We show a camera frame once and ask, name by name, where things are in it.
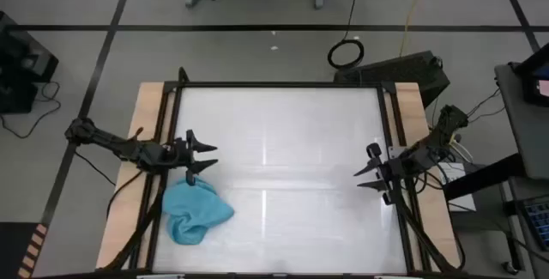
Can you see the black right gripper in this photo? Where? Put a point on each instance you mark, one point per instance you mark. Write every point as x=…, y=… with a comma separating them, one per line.
x=396, y=168

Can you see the blue-lit keyboard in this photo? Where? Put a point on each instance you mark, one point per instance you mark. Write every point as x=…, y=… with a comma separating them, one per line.
x=538, y=223

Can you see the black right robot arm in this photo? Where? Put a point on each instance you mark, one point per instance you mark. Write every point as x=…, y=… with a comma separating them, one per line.
x=433, y=141

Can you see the black orange striped mat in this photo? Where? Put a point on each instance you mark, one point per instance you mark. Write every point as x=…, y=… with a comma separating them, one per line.
x=13, y=249

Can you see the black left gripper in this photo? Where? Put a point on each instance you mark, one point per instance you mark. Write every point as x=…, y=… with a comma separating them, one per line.
x=179, y=155

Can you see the black desk monitor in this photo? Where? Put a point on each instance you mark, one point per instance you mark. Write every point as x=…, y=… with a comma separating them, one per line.
x=534, y=77

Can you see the black metal table frame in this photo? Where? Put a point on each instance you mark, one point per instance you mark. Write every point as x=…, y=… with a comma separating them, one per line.
x=279, y=84

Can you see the black caster wheel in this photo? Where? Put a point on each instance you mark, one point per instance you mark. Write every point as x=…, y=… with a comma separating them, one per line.
x=511, y=268

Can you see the grey desk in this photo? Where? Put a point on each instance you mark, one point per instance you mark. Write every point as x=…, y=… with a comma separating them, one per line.
x=523, y=133

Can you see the blue microfibre towel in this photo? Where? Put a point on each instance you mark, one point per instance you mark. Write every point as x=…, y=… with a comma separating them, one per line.
x=193, y=214

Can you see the black equipment case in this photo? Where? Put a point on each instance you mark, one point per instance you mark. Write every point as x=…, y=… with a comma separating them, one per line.
x=21, y=64

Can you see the black desk support beam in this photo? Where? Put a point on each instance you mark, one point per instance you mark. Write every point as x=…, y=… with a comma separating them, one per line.
x=480, y=180

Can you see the white paper sheet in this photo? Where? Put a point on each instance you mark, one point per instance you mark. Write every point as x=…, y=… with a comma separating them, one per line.
x=461, y=197

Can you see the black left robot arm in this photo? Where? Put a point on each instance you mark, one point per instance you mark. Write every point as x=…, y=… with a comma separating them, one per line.
x=107, y=139

